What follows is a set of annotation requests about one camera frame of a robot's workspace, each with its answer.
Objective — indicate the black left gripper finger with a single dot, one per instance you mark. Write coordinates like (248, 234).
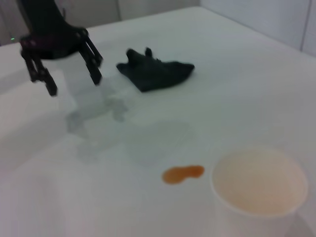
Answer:
(92, 61)
(37, 66)

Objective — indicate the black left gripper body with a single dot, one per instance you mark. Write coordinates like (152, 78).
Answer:
(49, 32)

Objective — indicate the dark blue rag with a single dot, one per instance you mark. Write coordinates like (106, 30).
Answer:
(155, 72)

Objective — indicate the white paper cup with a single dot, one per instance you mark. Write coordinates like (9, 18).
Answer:
(259, 182)

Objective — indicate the orange liquid stain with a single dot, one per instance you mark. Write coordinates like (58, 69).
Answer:
(180, 174)

